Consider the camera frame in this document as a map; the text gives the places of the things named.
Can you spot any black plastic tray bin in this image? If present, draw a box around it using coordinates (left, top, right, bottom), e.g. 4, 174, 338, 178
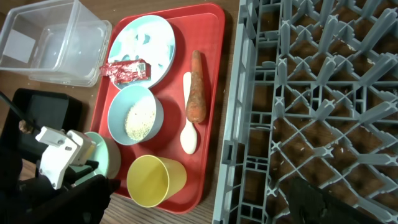
1, 88, 83, 162

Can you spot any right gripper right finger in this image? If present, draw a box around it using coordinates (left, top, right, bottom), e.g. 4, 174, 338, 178
286, 177, 384, 224

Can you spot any mint green bowl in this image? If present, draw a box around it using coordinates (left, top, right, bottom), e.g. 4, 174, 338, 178
75, 132, 121, 185

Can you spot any clear plastic bin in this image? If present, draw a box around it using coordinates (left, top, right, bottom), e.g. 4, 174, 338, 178
1, 0, 112, 87

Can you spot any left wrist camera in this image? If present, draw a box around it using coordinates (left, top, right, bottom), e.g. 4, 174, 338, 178
35, 126, 96, 190

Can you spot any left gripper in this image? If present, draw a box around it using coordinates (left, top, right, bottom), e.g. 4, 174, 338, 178
0, 90, 100, 224

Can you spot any light blue bowl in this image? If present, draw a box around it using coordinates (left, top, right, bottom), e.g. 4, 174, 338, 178
108, 86, 164, 146

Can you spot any scattered rice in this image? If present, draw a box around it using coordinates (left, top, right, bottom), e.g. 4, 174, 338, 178
124, 96, 156, 141

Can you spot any white plastic spoon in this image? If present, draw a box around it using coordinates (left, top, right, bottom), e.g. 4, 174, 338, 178
180, 72, 197, 154

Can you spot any red serving tray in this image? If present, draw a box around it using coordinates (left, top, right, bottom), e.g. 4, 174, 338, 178
89, 2, 226, 215

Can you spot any grey dishwasher rack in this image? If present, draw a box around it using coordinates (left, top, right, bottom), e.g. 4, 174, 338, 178
213, 0, 397, 223

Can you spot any light blue plate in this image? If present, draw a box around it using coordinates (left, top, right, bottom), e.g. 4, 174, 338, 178
107, 15, 176, 88

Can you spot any brown food scrap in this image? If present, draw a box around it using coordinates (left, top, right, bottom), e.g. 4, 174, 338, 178
19, 120, 34, 134

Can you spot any red snack wrapper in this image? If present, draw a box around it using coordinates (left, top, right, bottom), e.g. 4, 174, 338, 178
100, 59, 151, 84

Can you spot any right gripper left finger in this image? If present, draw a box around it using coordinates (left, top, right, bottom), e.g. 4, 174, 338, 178
18, 175, 121, 223

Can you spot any orange carrot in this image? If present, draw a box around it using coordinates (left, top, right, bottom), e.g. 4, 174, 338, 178
186, 50, 206, 123

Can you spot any white tissue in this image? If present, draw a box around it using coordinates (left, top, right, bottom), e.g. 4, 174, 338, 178
113, 22, 174, 69

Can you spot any yellow plastic cup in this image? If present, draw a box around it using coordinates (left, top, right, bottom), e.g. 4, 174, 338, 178
126, 155, 187, 208

